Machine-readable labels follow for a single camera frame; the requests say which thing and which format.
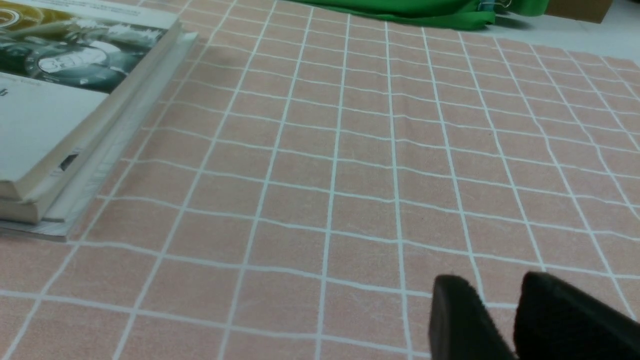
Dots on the brown cardboard box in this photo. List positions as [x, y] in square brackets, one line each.
[591, 11]

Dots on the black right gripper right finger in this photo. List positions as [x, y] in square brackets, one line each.
[557, 321]

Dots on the pink checkered tablecloth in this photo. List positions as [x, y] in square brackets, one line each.
[307, 174]

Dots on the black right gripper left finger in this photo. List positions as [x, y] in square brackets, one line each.
[460, 326]

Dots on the middle white book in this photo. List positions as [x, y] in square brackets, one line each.
[38, 207]

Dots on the green backdrop cloth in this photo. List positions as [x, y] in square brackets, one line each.
[460, 15]

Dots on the bottom thin white book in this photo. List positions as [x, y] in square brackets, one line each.
[83, 187]

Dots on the metal binder clip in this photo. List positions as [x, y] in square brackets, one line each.
[493, 5]

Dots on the top book with car cover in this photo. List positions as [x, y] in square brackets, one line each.
[62, 63]

